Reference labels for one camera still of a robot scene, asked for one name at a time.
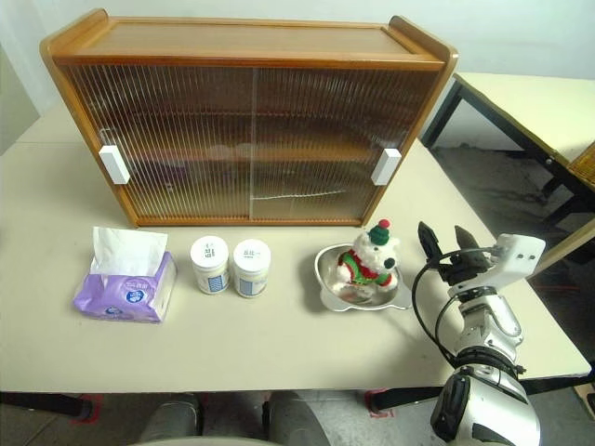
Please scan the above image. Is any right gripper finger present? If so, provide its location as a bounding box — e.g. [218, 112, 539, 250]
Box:
[417, 221, 442, 266]
[454, 225, 481, 256]

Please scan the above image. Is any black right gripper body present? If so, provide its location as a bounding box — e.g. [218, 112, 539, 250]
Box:
[439, 249, 495, 284]

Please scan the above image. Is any white door handle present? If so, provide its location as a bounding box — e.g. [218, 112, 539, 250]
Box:
[99, 144, 131, 186]
[370, 148, 402, 187]

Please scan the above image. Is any ribbed glass sliding door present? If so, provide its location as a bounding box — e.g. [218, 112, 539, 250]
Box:
[250, 67, 441, 222]
[59, 64, 258, 220]

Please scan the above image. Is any white jar with blue label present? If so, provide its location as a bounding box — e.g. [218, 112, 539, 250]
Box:
[189, 236, 230, 295]
[231, 239, 272, 299]

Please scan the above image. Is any purple tissue pack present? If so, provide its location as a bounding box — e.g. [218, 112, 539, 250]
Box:
[72, 226, 179, 325]

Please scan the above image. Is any wooden cabinet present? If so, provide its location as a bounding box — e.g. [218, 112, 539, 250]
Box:
[39, 7, 460, 228]

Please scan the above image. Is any white plush bear toy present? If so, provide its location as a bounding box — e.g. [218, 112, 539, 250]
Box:
[335, 218, 402, 290]

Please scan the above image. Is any bear-shaped steel bowl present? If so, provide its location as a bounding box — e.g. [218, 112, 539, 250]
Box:
[314, 243, 415, 313]

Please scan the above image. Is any wicker basket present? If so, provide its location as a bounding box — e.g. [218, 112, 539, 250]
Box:
[567, 141, 595, 190]

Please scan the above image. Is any grey rounded shape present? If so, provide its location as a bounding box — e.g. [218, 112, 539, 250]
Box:
[262, 391, 334, 446]

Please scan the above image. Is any beige adjoining table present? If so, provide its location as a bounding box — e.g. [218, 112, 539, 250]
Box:
[0, 99, 88, 157]

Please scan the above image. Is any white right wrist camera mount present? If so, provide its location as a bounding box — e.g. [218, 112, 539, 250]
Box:
[446, 233, 547, 298]

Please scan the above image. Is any black table frame bar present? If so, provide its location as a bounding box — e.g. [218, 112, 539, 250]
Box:
[371, 373, 594, 413]
[0, 392, 94, 420]

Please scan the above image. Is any beige table with black frame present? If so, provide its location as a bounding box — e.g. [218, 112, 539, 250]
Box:
[419, 72, 595, 276]

